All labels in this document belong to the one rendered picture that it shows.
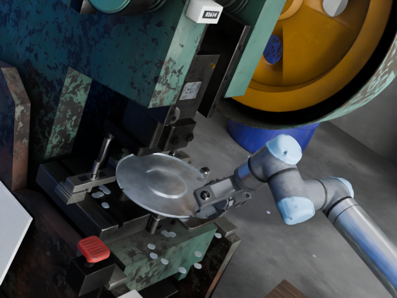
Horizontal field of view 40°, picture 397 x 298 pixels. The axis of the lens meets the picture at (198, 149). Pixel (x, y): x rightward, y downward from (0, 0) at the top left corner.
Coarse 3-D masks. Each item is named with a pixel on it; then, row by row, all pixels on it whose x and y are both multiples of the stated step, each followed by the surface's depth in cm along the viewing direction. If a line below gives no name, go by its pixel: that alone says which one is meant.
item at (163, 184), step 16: (128, 160) 158; (144, 160) 160; (160, 160) 163; (176, 160) 166; (128, 176) 151; (144, 176) 153; (160, 176) 155; (176, 176) 158; (192, 176) 162; (128, 192) 145; (144, 192) 147; (160, 192) 149; (176, 192) 151; (192, 192) 155; (160, 208) 144; (176, 208) 146; (192, 208) 149
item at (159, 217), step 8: (152, 216) 153; (160, 216) 152; (192, 216) 146; (152, 224) 153; (160, 224) 154; (168, 224) 158; (184, 224) 142; (192, 224) 143; (200, 224) 145; (208, 224) 147; (152, 232) 154
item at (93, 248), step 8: (80, 240) 126; (88, 240) 127; (96, 240) 128; (80, 248) 124; (88, 248) 124; (96, 248) 125; (104, 248) 126; (88, 256) 123; (96, 256) 123; (104, 256) 125
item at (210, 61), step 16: (208, 48) 144; (208, 64) 142; (192, 80) 141; (208, 80) 147; (192, 96) 146; (128, 112) 149; (144, 112) 145; (176, 112) 143; (192, 112) 151; (128, 128) 150; (144, 128) 146; (160, 128) 144; (176, 128) 144; (192, 128) 149; (144, 144) 147; (160, 144) 146; (176, 144) 148
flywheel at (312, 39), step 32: (288, 0) 157; (320, 0) 157; (352, 0) 149; (384, 0) 140; (288, 32) 163; (320, 32) 156; (352, 32) 150; (384, 32) 142; (288, 64) 165; (320, 64) 158; (352, 64) 148; (256, 96) 170; (288, 96) 162; (320, 96) 156
